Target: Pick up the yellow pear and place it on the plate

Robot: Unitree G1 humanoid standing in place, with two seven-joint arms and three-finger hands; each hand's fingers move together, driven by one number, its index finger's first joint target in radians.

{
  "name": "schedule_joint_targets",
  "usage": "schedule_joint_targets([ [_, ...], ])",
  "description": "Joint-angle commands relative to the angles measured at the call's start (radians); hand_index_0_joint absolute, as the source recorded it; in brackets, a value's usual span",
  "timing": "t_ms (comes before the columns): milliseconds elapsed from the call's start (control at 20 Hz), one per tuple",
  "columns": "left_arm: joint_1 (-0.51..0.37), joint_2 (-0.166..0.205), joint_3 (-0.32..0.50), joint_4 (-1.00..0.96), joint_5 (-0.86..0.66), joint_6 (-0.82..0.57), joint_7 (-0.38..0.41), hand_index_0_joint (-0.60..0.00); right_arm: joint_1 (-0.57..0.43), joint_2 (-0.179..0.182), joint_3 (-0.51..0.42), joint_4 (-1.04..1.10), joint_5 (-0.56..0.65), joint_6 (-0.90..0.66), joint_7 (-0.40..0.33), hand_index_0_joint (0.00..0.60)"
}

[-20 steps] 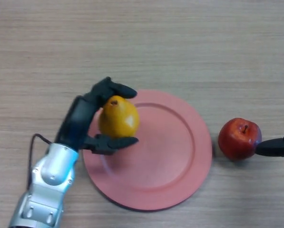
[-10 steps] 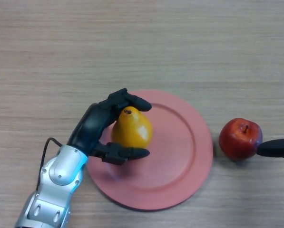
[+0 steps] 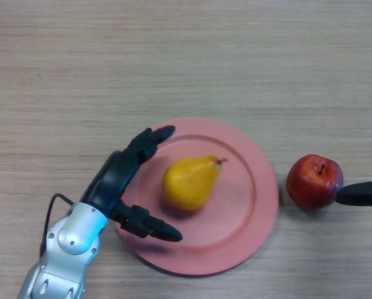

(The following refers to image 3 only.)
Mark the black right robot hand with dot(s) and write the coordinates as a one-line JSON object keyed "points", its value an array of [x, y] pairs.
{"points": [[360, 195]]}

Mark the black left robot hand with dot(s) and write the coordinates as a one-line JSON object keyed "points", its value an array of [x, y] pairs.
{"points": [[114, 174]]}

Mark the yellow pear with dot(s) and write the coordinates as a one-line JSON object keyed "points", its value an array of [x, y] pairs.
{"points": [[188, 183]]}

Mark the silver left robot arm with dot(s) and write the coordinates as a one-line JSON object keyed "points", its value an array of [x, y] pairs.
{"points": [[67, 243]]}

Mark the pink round plate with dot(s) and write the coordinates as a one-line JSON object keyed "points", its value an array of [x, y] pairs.
{"points": [[241, 224]]}

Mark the red apple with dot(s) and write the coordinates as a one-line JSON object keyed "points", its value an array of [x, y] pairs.
{"points": [[310, 183]]}

